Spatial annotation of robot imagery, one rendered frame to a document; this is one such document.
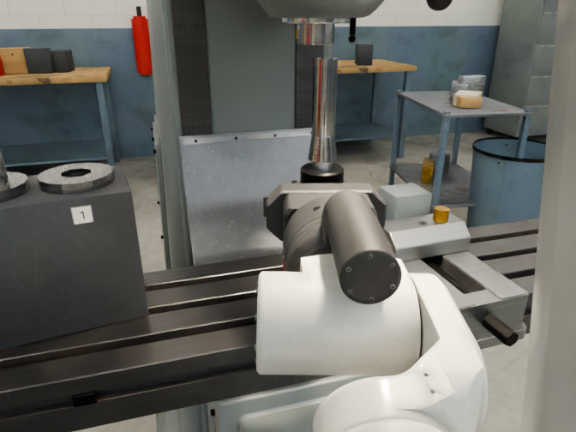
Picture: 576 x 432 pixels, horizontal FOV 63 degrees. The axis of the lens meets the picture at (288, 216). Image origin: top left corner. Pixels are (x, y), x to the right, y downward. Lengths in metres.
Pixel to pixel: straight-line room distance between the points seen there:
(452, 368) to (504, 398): 1.79
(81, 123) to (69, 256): 4.30
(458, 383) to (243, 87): 0.82
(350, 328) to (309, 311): 0.03
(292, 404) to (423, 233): 0.30
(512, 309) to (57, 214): 0.56
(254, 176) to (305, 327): 0.73
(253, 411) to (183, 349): 0.13
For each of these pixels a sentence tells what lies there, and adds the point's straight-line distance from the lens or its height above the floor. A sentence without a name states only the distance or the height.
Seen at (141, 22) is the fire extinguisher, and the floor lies 1.25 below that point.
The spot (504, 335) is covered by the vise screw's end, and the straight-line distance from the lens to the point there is 0.60.
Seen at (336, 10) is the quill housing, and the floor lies 1.32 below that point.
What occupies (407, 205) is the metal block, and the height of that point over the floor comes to 1.06.
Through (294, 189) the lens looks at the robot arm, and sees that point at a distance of 0.46.
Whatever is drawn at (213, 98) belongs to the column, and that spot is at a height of 1.16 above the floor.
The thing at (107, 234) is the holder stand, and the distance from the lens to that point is 0.63.
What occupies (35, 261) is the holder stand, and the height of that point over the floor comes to 1.04.
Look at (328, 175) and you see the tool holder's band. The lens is 0.49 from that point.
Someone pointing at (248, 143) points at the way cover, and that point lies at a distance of 0.99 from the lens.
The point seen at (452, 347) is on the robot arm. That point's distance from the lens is 0.26.
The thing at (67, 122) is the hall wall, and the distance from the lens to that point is 4.92.
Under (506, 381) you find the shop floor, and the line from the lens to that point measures 2.11.
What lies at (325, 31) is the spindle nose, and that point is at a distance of 0.60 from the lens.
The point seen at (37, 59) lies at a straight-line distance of 4.35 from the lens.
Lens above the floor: 1.31
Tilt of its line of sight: 23 degrees down
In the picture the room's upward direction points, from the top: straight up
